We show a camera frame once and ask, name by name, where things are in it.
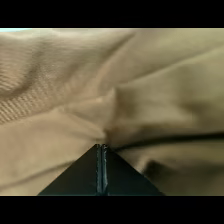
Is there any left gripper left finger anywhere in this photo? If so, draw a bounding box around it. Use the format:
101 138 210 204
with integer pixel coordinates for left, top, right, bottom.
37 143 102 197

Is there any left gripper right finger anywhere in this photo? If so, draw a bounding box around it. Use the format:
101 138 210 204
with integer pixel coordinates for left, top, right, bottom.
100 143 165 197

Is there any tan sweater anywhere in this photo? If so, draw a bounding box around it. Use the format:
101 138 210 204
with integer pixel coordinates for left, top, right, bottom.
0 28 224 197

